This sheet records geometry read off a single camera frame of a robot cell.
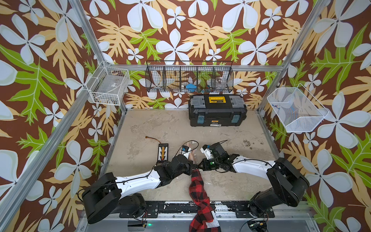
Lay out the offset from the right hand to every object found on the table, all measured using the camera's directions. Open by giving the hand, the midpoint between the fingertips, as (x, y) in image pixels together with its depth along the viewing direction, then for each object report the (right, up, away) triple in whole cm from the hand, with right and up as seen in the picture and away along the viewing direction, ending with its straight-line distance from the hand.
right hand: (196, 166), depth 85 cm
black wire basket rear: (-4, +59, +14) cm, 60 cm away
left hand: (-2, +4, -3) cm, 6 cm away
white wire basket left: (-54, +49, +1) cm, 73 cm away
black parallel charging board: (-22, +6, +8) cm, 24 cm away
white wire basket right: (+59, +33, -4) cm, 67 cm away
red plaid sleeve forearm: (+4, -19, -13) cm, 23 cm away
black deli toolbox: (+15, +35, +11) cm, 39 cm away
